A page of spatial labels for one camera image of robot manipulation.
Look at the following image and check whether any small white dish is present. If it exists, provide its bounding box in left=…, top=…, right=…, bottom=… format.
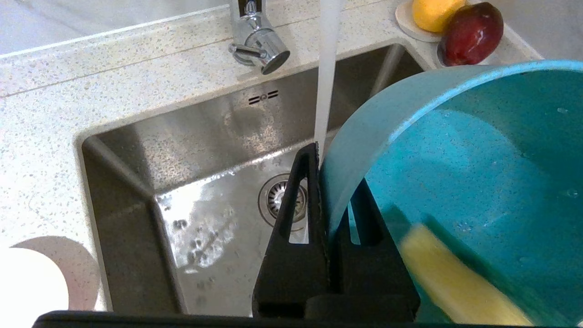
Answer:
left=394, top=0, right=506, bottom=69

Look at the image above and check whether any round metal sink drain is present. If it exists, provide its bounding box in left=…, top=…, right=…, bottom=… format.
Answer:
left=258, top=173, right=311, bottom=231

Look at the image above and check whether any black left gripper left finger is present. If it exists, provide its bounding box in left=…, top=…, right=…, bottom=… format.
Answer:
left=252, top=142, right=330, bottom=318

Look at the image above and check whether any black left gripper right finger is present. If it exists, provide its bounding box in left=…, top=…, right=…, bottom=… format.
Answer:
left=328, top=178, right=420, bottom=320

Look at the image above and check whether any yellow pear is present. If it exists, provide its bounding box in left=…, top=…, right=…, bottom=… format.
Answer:
left=412, top=0, right=467, bottom=33

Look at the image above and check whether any chrome faucet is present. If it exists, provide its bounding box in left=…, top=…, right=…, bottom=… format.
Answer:
left=228, top=0, right=291, bottom=76

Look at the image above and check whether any dark red apple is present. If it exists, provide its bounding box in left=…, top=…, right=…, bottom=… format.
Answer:
left=440, top=2, right=505, bottom=67

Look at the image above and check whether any stainless steel sink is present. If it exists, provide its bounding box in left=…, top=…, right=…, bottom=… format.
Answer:
left=75, top=41, right=426, bottom=318

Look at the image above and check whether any green and yellow sponge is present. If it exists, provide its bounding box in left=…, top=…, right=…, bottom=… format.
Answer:
left=400, top=223, right=534, bottom=327

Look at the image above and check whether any blue plastic bowl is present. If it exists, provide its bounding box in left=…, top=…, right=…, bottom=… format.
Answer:
left=320, top=60, right=583, bottom=327

